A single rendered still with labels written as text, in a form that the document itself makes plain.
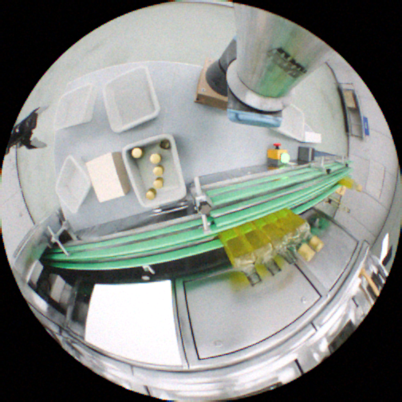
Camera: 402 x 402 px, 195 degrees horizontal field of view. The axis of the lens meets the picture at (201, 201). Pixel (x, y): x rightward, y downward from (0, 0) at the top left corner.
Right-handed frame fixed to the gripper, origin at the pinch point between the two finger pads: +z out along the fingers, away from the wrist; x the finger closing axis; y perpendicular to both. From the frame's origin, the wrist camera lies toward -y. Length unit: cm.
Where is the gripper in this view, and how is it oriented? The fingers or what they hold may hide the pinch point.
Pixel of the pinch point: (48, 124)
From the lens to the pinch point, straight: 56.7
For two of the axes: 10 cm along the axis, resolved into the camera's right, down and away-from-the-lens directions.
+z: -1.9, -5.3, 8.2
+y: -9.7, -0.4, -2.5
